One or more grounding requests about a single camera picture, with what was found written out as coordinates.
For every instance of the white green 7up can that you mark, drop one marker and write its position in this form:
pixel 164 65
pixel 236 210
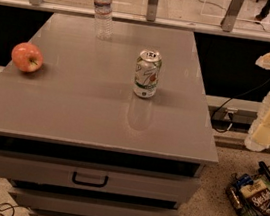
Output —
pixel 147 73

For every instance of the blue snack packet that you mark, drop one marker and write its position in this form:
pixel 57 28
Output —
pixel 243 181

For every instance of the snack bag brown white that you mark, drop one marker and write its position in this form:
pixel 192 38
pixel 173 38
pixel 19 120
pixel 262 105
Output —
pixel 258 195

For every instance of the clear plastic water bottle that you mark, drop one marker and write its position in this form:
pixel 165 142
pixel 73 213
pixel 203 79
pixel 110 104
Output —
pixel 103 18

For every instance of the grey drawer cabinet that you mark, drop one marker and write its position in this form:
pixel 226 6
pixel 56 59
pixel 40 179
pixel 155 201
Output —
pixel 79 113

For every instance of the red apple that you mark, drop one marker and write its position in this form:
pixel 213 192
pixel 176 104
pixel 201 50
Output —
pixel 27 57

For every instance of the black wire basket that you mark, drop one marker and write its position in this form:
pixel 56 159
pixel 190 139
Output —
pixel 235 196

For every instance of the black drawer handle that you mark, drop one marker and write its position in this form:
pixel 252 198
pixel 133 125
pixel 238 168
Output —
pixel 89 180

